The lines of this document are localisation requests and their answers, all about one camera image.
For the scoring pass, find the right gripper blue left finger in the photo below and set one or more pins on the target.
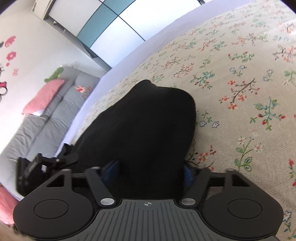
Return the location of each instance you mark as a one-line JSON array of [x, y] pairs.
[[106, 174]]

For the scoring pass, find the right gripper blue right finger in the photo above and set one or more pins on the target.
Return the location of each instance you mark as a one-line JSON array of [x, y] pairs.
[[196, 175]]

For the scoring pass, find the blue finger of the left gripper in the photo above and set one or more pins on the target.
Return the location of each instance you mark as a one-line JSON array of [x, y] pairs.
[[66, 157]]

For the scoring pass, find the black pants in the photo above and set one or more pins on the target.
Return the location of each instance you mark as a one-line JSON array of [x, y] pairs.
[[148, 133]]

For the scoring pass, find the grey padded headboard cushion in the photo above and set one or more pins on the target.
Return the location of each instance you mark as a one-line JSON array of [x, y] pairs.
[[44, 134]]

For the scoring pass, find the pink striped pillow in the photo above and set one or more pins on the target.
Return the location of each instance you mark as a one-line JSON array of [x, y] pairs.
[[45, 95]]

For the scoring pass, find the fluffy grey sleeve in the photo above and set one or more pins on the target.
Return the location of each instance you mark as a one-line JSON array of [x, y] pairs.
[[7, 234]]

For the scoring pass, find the green plush toy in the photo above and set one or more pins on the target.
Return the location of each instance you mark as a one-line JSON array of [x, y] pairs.
[[55, 75]]

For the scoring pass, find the floral bed cover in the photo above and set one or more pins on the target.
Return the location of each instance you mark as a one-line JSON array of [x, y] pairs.
[[240, 68]]

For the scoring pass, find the white and teal wardrobe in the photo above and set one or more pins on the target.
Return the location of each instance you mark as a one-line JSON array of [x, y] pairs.
[[112, 29]]

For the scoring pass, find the lavender bed sheet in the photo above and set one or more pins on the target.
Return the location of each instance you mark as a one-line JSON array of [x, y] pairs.
[[44, 50]]

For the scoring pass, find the pink wall stickers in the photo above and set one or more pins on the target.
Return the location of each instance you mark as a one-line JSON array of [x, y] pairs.
[[10, 56]]

